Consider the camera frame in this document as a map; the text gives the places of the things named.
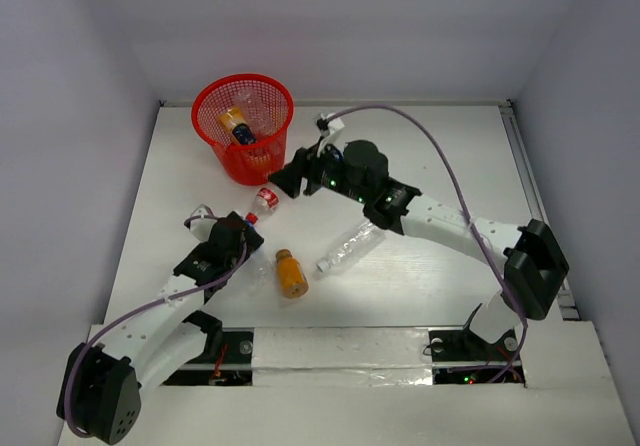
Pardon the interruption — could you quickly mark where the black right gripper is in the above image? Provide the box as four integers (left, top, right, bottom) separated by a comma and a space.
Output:
270, 134, 371, 204

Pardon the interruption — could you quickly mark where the red label cola bottle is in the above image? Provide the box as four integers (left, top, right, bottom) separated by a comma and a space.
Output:
245, 187, 280, 225

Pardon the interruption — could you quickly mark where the orange juice bottle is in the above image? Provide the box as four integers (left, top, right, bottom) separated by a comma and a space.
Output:
275, 249, 309, 299

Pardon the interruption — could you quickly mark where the yellow blue label bottle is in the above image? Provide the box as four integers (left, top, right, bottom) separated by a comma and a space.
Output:
217, 107, 257, 146

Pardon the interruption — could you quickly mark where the blue label plastic bottle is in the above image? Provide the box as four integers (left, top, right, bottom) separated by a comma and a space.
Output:
244, 242, 273, 296

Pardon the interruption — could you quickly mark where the clear crushed plastic bottle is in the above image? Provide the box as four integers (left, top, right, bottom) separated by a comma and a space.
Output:
234, 89, 271, 135

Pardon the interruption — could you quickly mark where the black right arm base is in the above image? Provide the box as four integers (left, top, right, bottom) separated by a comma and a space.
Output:
423, 329, 525, 385

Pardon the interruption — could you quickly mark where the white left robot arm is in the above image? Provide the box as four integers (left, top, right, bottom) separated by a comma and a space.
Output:
56, 206, 264, 445

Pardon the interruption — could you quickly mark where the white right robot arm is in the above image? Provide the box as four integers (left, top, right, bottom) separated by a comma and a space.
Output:
269, 140, 569, 358

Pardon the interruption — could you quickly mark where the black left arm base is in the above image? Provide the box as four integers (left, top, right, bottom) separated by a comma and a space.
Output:
163, 329, 254, 387

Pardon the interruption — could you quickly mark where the red mesh plastic bin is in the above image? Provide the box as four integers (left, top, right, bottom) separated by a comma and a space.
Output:
191, 73, 294, 186

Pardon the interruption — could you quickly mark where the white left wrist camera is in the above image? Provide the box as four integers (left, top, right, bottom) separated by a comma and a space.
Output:
184, 204, 218, 242

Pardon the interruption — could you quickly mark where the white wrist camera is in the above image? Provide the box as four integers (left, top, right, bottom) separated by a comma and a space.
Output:
184, 204, 218, 242
315, 113, 345, 151

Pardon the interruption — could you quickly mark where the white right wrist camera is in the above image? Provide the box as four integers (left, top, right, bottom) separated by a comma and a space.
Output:
315, 113, 345, 151

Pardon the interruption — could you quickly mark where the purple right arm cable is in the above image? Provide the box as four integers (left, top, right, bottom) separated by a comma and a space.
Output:
319, 104, 529, 385

